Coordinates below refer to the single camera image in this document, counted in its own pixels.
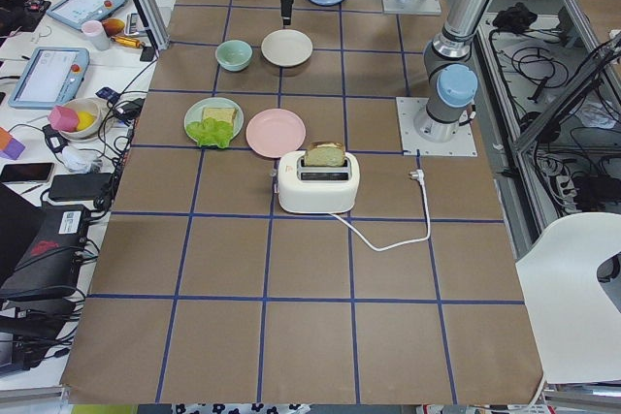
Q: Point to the pink plate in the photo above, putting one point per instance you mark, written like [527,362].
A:
[275,132]

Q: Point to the cream plate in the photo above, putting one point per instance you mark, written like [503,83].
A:
[287,48]

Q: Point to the green bowl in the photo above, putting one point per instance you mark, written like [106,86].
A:
[234,55]

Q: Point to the bread slice on plate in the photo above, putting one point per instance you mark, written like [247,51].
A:
[226,115]

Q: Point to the green plate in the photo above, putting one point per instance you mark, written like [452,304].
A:
[195,112]

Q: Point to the green lettuce leaf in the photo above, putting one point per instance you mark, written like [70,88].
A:
[210,132]

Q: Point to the bread slice in toaster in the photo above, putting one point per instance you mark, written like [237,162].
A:
[324,154]

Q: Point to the orange metal cylinder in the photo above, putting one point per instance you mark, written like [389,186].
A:
[128,42]

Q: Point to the far teach pendant tablet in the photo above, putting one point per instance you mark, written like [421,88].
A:
[74,13]

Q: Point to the teach pendant tablet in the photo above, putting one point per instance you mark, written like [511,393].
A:
[74,13]
[52,76]

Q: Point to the pink cup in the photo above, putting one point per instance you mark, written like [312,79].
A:
[95,33]

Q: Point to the white toaster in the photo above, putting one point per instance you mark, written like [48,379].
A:
[316,190]

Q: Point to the yellow toy fruit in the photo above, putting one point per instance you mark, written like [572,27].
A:
[85,120]

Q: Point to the cream bowl with toys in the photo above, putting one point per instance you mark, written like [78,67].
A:
[92,105]

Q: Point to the near teach pendant tablet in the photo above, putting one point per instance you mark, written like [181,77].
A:
[52,76]

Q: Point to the pink toy block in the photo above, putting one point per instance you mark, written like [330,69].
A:
[63,119]

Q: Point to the black power bank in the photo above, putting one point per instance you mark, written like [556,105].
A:
[78,187]

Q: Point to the black smartphone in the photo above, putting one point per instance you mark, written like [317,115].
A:
[27,172]

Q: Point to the purple toy block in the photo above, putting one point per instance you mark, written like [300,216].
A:
[10,147]

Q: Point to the white chair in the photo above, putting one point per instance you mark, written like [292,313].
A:
[575,323]

